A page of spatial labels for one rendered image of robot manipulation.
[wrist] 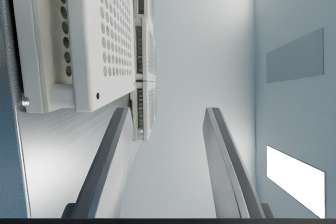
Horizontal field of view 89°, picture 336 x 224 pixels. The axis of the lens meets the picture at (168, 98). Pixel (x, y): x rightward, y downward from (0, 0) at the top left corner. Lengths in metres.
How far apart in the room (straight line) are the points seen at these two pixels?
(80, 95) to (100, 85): 0.03
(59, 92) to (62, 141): 0.10
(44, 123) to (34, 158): 0.04
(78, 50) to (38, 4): 0.06
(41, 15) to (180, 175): 3.88
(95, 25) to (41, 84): 0.08
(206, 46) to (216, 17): 0.66
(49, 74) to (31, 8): 0.06
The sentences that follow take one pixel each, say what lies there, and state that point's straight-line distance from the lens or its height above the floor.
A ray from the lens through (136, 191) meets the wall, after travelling 4.17.
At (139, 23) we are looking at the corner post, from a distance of 0.73.
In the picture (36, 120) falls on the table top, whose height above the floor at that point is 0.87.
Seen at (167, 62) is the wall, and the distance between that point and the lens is 3.71.
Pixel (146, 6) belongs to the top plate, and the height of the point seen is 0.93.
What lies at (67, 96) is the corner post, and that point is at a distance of 0.21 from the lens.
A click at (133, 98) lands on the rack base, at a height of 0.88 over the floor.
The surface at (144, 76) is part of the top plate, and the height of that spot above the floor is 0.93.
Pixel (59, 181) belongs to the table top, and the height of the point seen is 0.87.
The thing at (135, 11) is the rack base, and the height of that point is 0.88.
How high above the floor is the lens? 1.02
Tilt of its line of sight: level
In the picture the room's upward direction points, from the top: 90 degrees clockwise
